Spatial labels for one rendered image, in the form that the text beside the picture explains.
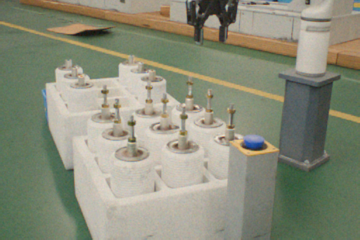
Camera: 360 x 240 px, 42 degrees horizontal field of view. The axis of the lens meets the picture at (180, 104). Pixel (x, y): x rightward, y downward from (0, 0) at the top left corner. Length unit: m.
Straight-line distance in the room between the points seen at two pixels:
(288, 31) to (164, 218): 2.43
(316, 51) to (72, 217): 0.86
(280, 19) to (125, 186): 2.49
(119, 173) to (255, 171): 0.28
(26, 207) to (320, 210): 0.80
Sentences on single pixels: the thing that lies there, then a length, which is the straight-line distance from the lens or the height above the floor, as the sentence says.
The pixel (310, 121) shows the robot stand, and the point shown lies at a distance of 1.53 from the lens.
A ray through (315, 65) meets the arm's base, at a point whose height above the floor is 0.34.
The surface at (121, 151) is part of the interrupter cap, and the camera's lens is 1.02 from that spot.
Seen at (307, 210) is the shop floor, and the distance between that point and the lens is 1.35.
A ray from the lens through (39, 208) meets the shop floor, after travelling 1.34.
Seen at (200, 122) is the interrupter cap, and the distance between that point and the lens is 1.19.
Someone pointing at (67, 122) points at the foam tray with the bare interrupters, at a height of 0.16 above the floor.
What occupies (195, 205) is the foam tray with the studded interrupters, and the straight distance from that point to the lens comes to 1.03.
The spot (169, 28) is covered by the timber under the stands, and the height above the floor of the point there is 0.03.
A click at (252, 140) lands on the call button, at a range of 0.90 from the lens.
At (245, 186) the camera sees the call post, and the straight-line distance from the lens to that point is 0.90.
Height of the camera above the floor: 0.67
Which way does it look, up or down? 19 degrees down
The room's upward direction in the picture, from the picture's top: 1 degrees clockwise
